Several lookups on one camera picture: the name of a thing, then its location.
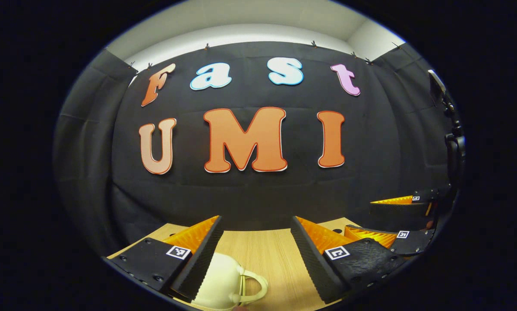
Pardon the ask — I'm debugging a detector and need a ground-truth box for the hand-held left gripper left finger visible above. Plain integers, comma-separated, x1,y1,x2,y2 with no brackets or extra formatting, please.
106,215,225,303

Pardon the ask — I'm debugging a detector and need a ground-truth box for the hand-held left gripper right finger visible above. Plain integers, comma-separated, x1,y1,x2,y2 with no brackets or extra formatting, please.
290,215,408,305

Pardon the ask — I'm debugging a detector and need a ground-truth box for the pale yellow small suitcase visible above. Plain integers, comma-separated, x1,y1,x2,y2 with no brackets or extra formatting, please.
191,252,269,311

